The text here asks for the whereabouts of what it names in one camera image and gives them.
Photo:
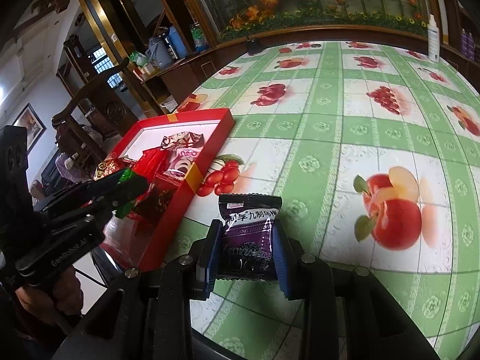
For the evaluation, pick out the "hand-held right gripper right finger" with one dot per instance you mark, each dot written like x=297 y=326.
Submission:
x=281 y=266

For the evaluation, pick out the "person's left hand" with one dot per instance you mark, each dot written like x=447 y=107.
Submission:
x=41 y=300

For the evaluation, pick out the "purple spray can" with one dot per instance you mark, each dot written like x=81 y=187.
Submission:
x=472 y=47
x=464 y=45

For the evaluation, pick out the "carved wooden chair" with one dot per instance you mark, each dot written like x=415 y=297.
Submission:
x=112 y=108

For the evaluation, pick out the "blue thermos flask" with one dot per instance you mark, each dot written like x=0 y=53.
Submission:
x=177 y=43

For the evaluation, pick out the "bright red pillow snack packet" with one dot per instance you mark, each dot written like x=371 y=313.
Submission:
x=152 y=161

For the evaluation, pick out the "red cardboard box tray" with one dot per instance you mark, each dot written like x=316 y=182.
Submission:
x=176 y=225

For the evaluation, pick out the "red white patterned snack packet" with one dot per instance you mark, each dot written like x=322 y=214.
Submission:
x=183 y=140

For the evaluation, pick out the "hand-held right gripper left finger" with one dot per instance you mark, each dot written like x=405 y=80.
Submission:
x=212 y=258

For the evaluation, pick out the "brown sesame snack packet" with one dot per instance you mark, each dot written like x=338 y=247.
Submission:
x=105 y=168

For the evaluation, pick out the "white spray bottle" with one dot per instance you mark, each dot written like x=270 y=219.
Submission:
x=433 y=39

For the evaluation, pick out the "green snack packet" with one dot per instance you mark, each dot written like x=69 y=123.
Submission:
x=127 y=175

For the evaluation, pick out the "white pink-edged snack packet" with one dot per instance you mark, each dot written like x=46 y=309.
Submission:
x=183 y=165

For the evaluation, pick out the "green plastic bottle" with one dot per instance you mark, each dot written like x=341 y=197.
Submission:
x=198 y=37

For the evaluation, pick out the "red crimped snack packet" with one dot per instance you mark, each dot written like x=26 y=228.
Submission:
x=170 y=183

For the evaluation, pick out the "purple black plum snack packet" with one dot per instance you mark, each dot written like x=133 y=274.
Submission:
x=249 y=240

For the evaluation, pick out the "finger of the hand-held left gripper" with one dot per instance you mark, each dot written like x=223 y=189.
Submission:
x=93 y=189
x=82 y=213

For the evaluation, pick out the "grey kettle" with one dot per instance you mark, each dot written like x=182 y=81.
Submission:
x=159 y=52

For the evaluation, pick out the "framed wall picture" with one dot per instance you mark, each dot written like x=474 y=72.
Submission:
x=28 y=123

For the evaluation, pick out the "green fruit-print tablecloth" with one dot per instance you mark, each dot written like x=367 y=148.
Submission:
x=337 y=138

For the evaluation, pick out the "dark red chocolate snack packet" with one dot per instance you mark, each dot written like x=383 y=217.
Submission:
x=161 y=200

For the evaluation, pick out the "wooden sideboard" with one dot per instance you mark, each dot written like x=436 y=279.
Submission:
x=187 y=75

